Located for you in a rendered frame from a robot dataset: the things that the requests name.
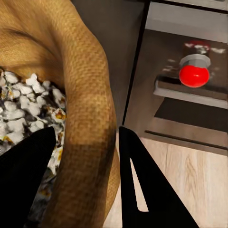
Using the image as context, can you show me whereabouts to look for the popcorn bag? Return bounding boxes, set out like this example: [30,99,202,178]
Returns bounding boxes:
[0,0,120,228]

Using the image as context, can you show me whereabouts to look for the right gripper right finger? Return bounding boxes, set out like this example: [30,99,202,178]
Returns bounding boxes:
[119,126,199,228]

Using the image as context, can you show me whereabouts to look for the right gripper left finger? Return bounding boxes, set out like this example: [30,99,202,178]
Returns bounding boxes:
[0,126,57,228]

